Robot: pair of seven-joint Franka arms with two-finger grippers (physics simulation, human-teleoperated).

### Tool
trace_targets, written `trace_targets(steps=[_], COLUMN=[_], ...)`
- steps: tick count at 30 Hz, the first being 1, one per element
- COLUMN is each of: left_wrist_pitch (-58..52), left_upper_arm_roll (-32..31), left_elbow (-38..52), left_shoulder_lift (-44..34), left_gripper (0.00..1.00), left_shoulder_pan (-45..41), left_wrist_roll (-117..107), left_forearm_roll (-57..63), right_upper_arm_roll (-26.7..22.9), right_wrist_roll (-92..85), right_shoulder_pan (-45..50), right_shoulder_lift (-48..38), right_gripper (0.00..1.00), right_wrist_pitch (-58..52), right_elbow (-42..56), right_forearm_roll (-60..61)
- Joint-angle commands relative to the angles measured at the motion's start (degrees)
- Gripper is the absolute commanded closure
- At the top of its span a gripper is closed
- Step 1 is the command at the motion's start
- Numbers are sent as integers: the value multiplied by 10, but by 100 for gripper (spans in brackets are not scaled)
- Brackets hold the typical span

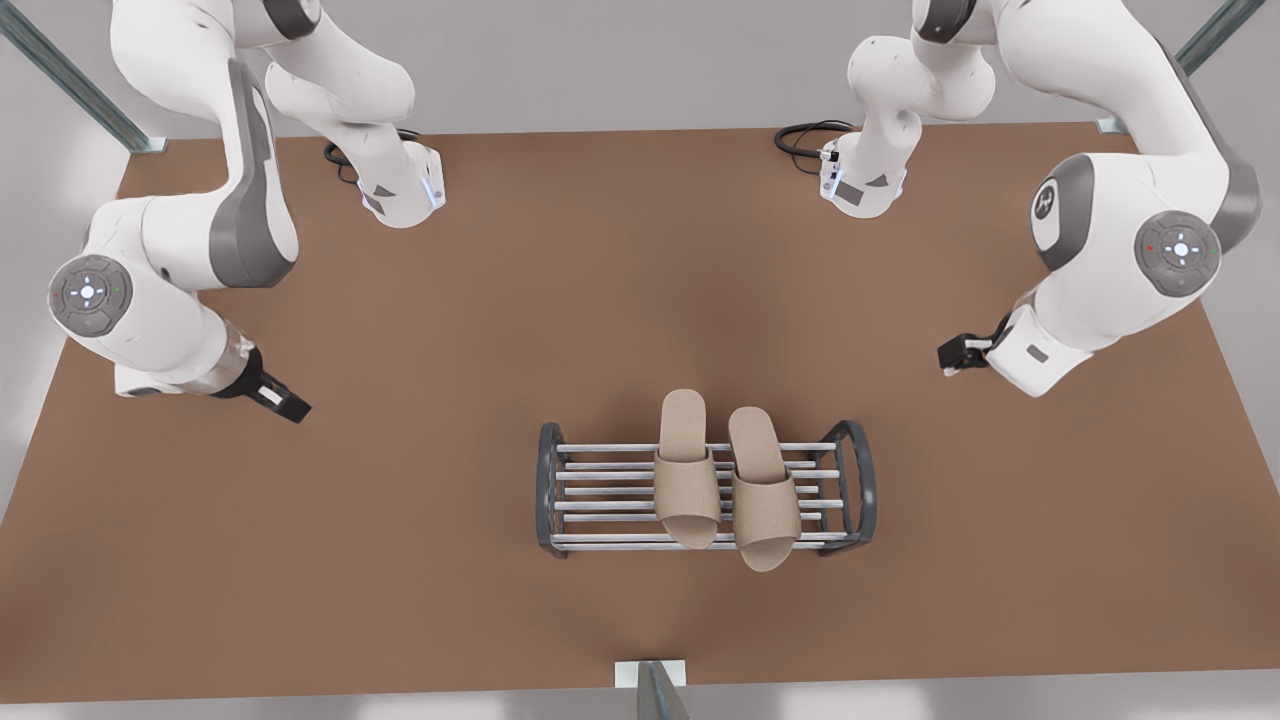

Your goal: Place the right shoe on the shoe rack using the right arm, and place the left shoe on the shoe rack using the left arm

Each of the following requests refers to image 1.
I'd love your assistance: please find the black cable loop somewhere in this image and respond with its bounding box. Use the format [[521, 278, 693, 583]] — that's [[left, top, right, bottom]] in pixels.
[[774, 120, 857, 174], [323, 128, 424, 185]]

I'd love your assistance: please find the beige slipper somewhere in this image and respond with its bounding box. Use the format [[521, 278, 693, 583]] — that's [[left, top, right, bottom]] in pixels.
[[727, 406, 804, 573], [654, 389, 723, 551]]

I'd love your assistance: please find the grey metal shoe rack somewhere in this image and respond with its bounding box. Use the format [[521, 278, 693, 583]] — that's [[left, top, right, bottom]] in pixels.
[[536, 419, 878, 559]]

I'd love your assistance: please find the silver frame post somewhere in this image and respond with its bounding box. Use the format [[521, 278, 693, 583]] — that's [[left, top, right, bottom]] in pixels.
[[614, 659, 689, 720], [1096, 0, 1269, 135], [0, 0, 167, 155]]

